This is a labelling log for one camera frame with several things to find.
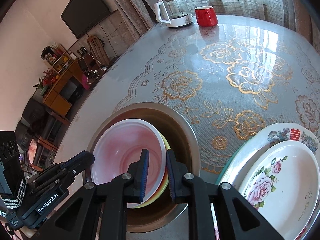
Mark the stainless steel bowl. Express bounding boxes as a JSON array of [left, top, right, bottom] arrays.
[[82, 103, 199, 233]]

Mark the wooden chair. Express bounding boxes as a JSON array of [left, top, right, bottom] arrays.
[[87, 35, 111, 67]]

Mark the red flower bunch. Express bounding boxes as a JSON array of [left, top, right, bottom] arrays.
[[41, 67, 59, 85]]

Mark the white dragon print plate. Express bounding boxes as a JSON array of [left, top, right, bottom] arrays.
[[220, 122, 320, 240]]

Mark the dark figurine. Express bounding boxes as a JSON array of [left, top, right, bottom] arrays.
[[41, 45, 57, 63]]

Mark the dark sofa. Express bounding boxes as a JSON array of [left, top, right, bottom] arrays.
[[15, 97, 63, 143]]

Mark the pink bag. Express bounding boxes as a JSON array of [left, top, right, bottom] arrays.
[[80, 74, 91, 91]]

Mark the pink white bowl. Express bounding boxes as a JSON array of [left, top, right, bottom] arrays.
[[90, 119, 167, 209]]

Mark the wooden cabinet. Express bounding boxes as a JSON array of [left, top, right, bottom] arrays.
[[41, 44, 88, 117]]

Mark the green potted plant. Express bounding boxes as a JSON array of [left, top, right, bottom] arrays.
[[32, 77, 48, 95]]

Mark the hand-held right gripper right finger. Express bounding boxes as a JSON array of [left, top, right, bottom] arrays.
[[166, 149, 278, 240]]

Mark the glass kettle with white handle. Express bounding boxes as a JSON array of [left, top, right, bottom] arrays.
[[154, 0, 195, 28]]

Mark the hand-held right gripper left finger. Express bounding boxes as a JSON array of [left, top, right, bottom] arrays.
[[31, 149, 150, 240]]

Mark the yellow bowl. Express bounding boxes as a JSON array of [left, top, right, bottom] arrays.
[[130, 130, 172, 208]]

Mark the gold floral lace tablecloth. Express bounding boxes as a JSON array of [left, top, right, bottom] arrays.
[[112, 17, 320, 175]]

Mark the black wall television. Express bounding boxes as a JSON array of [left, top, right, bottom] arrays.
[[61, 0, 111, 39]]

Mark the pink round dish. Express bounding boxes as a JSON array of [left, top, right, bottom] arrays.
[[28, 141, 38, 163]]

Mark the grey curtain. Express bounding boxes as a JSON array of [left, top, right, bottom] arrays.
[[102, 0, 160, 38]]

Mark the red mug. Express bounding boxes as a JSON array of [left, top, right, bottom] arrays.
[[195, 6, 218, 27]]

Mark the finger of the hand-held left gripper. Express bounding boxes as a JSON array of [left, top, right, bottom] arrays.
[[62, 150, 95, 178]]

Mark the white rose print plate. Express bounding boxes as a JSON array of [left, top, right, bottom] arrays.
[[237, 140, 320, 240]]

